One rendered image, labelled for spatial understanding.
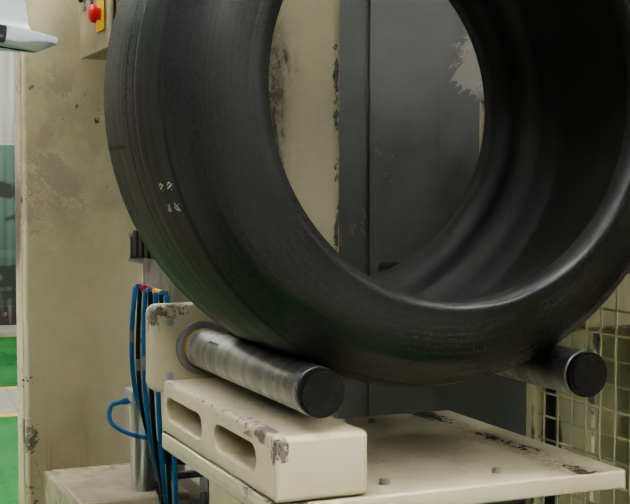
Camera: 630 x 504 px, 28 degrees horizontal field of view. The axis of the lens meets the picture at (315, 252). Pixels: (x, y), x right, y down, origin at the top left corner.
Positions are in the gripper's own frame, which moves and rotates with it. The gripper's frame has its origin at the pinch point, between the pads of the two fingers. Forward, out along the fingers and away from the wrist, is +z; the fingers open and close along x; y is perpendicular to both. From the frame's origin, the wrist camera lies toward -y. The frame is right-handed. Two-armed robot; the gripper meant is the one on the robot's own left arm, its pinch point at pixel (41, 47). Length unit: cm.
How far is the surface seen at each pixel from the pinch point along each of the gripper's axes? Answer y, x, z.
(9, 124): 51, 886, 139
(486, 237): -12, 14, 56
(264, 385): -28.3, -2.9, 23.2
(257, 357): -26.1, 1.0, 23.7
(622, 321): -20, 18, 79
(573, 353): -23, -10, 52
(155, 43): 1.1, -6.1, 8.5
